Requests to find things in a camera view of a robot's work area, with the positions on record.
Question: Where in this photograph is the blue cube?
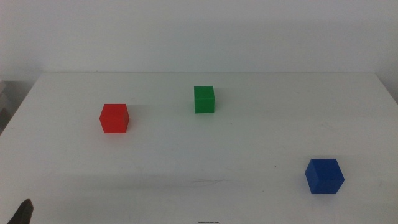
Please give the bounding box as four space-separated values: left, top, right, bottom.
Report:
304 158 345 195

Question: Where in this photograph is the red cube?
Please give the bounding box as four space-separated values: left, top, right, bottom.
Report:
99 103 130 134

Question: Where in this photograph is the green cube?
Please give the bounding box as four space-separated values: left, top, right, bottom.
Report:
193 85 216 114

